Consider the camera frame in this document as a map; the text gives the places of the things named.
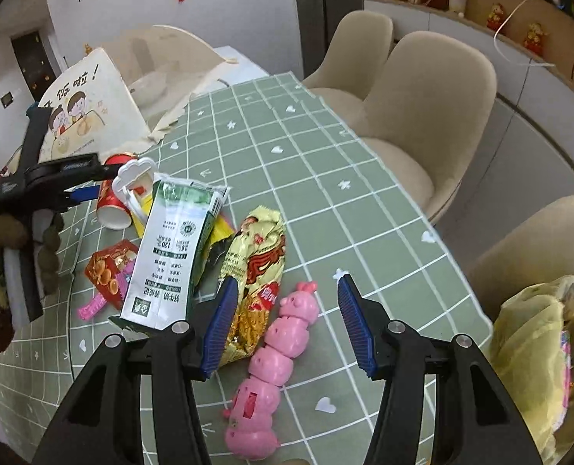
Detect plain beige food cover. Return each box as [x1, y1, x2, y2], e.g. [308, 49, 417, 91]
[102, 24, 226, 124]

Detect black wrapper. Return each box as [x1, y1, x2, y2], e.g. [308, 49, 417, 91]
[197, 235, 234, 301]

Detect white charging cable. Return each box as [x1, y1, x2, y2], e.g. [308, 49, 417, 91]
[493, 0, 560, 69]

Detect printed mesh food cover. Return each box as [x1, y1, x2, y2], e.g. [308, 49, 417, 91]
[37, 47, 153, 162]

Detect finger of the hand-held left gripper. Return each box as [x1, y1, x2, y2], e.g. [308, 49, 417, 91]
[39, 154, 119, 183]
[45, 185, 102, 210]

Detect magenta wrapper strip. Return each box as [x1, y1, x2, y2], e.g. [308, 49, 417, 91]
[77, 294, 108, 321]

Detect dark glass cabinet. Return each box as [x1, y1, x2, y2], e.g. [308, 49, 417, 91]
[292, 0, 365, 84]

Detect pink caterpillar toy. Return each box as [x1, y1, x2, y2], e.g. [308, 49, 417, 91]
[223, 281, 320, 459]

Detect red cookie snack packet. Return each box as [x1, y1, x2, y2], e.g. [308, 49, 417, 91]
[84, 239, 141, 312]

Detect white cloud-shaped plastic piece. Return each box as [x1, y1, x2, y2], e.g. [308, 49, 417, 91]
[112, 158, 157, 241]

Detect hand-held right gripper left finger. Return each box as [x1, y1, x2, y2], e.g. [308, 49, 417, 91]
[30, 276, 240, 465]

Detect olive segmented object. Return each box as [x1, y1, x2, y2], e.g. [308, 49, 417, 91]
[36, 212, 66, 297]

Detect green white milk pouch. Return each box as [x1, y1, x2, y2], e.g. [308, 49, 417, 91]
[109, 173, 231, 339]

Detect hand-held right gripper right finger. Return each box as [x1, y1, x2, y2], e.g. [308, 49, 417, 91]
[337, 275, 544, 465]

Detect beige dining chair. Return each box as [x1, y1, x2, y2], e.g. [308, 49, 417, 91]
[464, 195, 574, 344]
[316, 31, 499, 228]
[301, 10, 395, 103]

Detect red paper cup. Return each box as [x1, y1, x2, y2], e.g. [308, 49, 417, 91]
[96, 153, 143, 231]

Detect green checkered tablecloth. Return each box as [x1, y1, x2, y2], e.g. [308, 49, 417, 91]
[0, 72, 494, 465]

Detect small red figurine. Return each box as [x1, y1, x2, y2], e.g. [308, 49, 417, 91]
[486, 2, 506, 31]
[524, 22, 548, 57]

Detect yellow trash bag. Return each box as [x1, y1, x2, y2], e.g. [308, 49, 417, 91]
[489, 274, 574, 454]

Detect pink white wrapper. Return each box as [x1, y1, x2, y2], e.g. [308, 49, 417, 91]
[558, 327, 574, 410]

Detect gold red snack packet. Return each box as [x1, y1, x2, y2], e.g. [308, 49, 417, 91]
[208, 206, 288, 370]

